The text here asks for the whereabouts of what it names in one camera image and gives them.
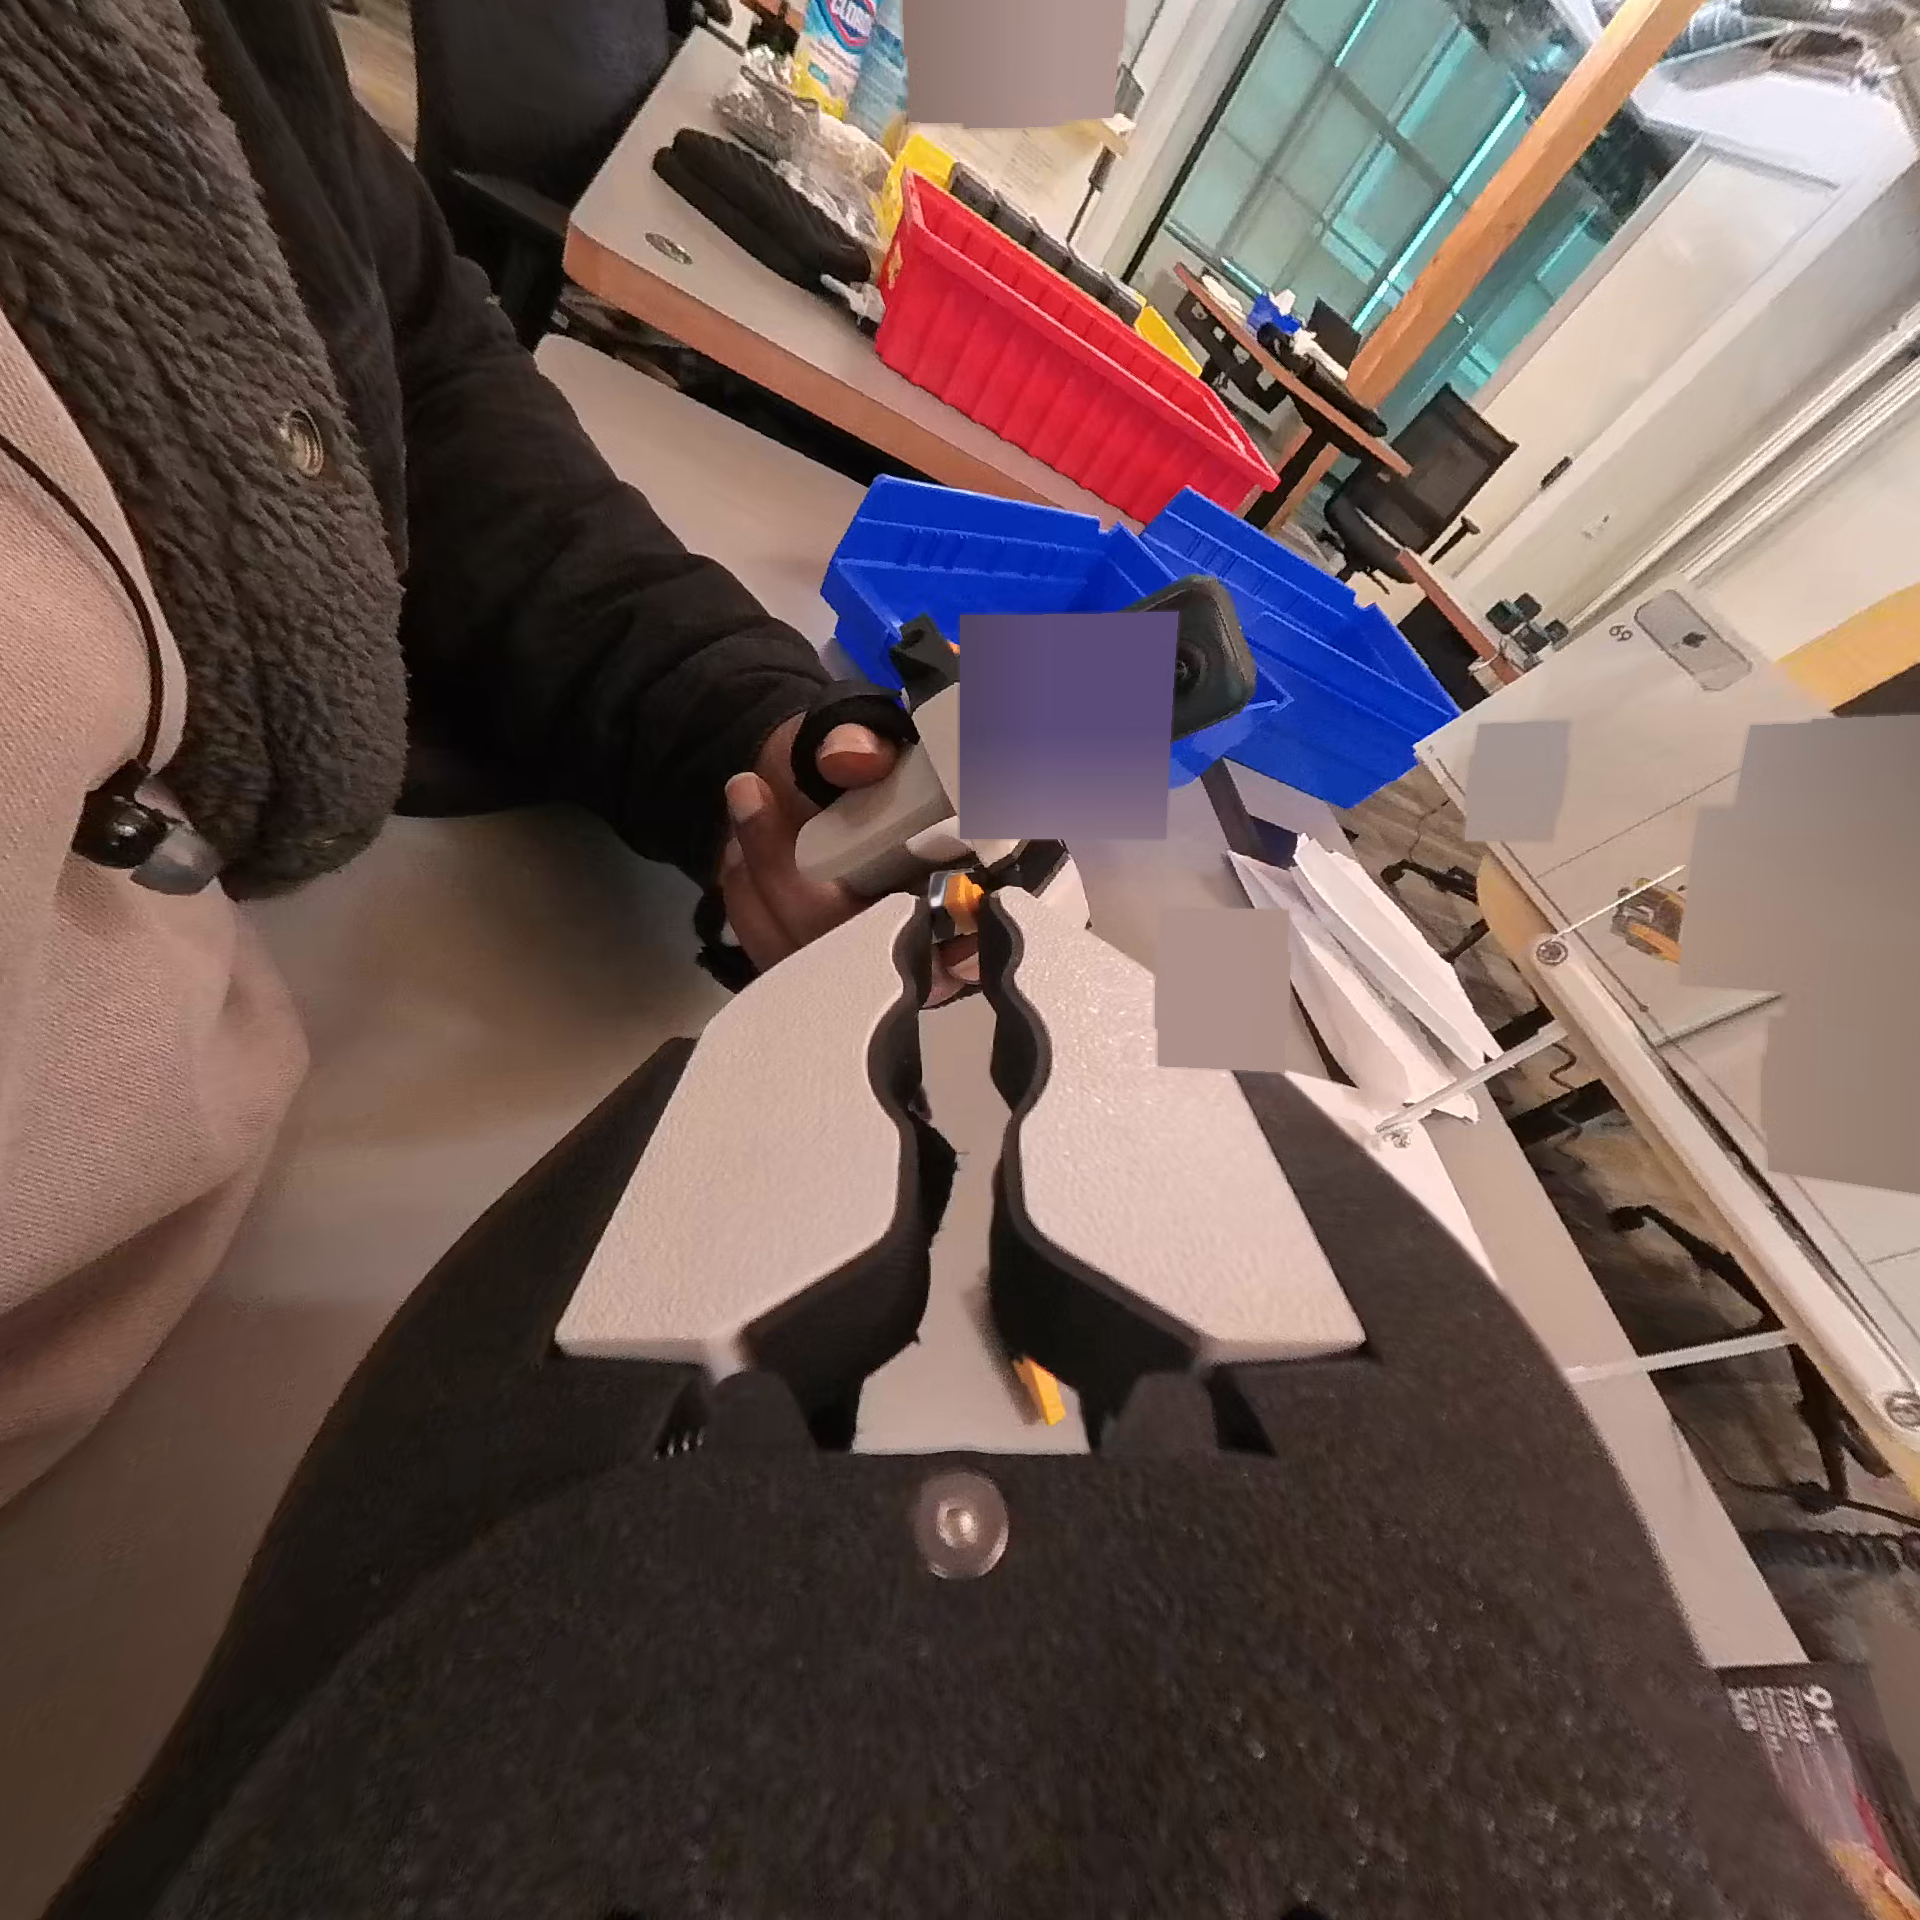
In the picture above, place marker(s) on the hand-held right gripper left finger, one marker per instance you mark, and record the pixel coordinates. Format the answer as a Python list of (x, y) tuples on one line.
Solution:
[(705, 1201)]

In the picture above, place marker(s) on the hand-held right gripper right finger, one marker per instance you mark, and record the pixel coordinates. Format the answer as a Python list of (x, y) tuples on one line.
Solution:
[(1184, 1201)]

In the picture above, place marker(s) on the small orange lego piece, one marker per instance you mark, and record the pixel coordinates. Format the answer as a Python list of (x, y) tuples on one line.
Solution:
[(1038, 1387)]

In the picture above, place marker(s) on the orange and black lego piece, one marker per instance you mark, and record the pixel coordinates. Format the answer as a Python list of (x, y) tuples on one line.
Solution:
[(954, 905)]

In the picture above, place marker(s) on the person's left forearm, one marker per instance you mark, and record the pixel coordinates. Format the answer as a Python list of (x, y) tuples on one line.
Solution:
[(598, 629)]

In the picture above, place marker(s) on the lego instruction booklet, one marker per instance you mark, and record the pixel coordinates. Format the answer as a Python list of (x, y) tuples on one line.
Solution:
[(1821, 1769)]

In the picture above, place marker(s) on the person's left hand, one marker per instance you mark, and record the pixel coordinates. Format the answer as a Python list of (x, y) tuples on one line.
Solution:
[(772, 886)]

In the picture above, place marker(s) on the blue plastic bin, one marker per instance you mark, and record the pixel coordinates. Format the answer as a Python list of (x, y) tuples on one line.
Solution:
[(1320, 674), (960, 555)]

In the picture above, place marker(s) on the black office chair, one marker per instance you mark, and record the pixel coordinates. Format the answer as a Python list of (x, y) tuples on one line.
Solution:
[(1433, 474)]

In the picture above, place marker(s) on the white paper sheets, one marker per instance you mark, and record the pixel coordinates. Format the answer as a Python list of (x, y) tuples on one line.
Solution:
[(1381, 960)]

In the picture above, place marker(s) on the red plastic bin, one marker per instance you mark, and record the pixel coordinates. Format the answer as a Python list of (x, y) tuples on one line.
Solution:
[(1049, 360)]

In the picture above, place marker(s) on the white side table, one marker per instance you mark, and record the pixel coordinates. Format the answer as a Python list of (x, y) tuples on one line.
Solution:
[(1635, 840)]

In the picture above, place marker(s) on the grey phone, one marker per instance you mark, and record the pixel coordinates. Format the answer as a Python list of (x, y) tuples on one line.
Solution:
[(1691, 639)]

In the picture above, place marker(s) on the wooden beam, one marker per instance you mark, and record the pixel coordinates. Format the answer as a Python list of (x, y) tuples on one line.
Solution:
[(1515, 187)]

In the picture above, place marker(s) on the yellow plastic bin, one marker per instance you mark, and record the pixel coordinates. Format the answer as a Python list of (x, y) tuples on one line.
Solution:
[(916, 162)]

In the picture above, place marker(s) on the wood-edged grey desk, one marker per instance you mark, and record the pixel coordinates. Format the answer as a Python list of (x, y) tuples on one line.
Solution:
[(705, 285)]

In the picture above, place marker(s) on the black fabric bundle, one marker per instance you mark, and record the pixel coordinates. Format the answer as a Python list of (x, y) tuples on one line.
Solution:
[(757, 202)]

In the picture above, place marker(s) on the crumpled foil wrapper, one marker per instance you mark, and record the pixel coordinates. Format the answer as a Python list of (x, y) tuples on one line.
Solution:
[(780, 112)]

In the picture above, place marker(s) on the wipes canister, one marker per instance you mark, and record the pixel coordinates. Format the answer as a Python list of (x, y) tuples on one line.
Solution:
[(852, 54)]

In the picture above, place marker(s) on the person's torso in fleece jacket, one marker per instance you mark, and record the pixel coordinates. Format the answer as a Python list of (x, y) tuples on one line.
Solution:
[(181, 600)]

